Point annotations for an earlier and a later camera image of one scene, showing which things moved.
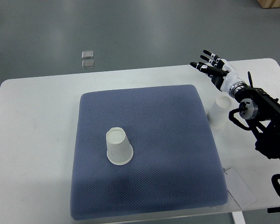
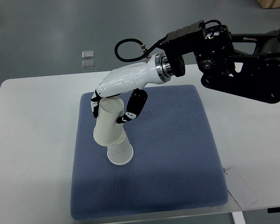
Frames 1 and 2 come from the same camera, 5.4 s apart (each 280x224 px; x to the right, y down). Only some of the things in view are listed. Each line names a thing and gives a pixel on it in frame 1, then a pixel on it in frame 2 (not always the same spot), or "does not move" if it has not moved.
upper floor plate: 87,54 does not move
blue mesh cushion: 175,166 does not move
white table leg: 238,217 does not move
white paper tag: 239,189 does not move
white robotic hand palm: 229,71 to 156,69
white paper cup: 217,113 to 107,132
